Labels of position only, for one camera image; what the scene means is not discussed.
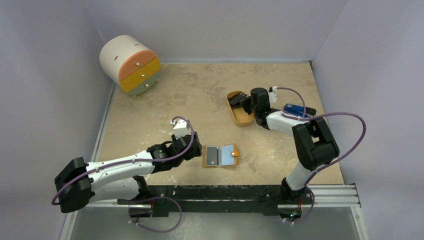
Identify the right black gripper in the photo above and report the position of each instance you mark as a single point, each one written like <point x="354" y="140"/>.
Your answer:
<point x="247" y="103"/>

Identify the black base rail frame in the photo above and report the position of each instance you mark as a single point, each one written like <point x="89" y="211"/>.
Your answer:
<point x="257" y="199"/>

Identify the black credit card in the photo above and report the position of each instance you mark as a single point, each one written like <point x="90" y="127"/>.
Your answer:
<point x="211" y="156"/>

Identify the black card stack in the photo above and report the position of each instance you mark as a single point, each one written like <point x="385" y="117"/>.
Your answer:
<point x="235" y="100"/>

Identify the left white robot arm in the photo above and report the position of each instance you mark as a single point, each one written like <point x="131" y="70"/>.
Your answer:
<point x="80" y="182"/>

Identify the white round mini drawer chest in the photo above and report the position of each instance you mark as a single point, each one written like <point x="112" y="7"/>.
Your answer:
<point x="134" y="67"/>

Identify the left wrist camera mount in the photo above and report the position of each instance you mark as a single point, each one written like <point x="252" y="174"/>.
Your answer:
<point x="181" y="127"/>

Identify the orange oval tray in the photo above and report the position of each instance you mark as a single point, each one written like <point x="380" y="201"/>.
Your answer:
<point x="239" y="116"/>

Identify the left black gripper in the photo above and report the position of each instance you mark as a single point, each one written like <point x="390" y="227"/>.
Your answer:
<point x="196" y="153"/>

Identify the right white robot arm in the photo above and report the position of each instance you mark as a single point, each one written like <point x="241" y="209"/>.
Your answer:
<point x="314" y="143"/>

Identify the blue black stapler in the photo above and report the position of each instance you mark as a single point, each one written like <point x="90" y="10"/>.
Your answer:
<point x="298" y="110"/>

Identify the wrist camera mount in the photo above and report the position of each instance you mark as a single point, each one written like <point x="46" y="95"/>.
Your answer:
<point x="181" y="127"/>
<point x="272" y="94"/>

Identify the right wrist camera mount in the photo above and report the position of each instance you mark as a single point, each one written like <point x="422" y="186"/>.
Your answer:
<point x="272" y="94"/>

